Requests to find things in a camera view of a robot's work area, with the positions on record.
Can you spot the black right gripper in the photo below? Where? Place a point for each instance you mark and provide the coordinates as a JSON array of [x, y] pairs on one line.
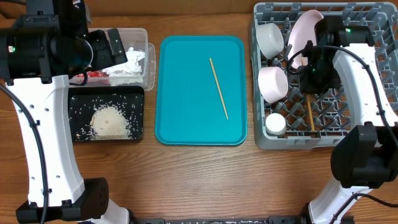
[[307, 85]]

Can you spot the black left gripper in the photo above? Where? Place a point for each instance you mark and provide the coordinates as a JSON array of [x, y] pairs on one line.
[[106, 58]]

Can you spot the white tissue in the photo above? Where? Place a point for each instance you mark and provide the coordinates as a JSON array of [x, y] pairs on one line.
[[129, 72]]

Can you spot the red foil snack wrapper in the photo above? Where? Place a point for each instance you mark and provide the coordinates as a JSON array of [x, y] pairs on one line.
[[97, 78]]

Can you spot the pink round plate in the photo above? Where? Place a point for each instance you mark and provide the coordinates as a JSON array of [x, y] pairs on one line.
[[303, 31]]

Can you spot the pink bowl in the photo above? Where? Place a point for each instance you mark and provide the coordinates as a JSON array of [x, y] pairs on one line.
[[273, 84]]

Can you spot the grey-green bowl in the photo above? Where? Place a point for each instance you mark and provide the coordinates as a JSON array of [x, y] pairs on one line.
[[269, 39]]

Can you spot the pale green cup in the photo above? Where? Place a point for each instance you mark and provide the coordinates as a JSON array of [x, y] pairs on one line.
[[275, 124]]

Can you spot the cooked rice pile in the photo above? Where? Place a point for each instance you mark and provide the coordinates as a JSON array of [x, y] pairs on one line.
[[109, 123]]

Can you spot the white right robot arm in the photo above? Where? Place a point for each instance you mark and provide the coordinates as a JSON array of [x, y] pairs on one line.
[[367, 156]]

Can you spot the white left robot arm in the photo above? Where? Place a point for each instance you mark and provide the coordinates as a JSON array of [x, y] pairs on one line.
[[42, 51]]

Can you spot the clear plastic bin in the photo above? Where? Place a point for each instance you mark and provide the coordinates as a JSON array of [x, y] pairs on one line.
[[137, 38]]

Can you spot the grey dish rack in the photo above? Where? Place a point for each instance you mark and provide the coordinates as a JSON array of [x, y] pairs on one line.
[[330, 111]]

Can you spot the black tray bin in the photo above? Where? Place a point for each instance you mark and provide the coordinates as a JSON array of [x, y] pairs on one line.
[[105, 93]]

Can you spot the teal plastic tray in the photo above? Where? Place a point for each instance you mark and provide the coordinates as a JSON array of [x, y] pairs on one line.
[[188, 107]]

